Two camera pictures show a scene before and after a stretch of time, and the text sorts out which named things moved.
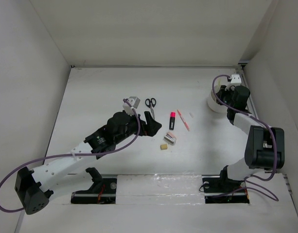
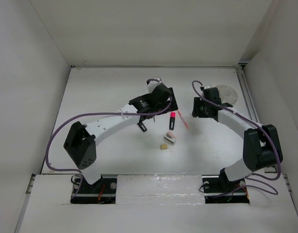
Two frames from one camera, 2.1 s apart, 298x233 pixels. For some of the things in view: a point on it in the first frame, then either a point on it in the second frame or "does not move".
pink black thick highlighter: [172, 116] does not move
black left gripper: [149, 128] → [173, 107]
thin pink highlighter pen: [183, 120] does not move
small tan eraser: [164, 146] does not move
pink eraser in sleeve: [170, 137] does not move
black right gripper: [220, 93] → [196, 111]
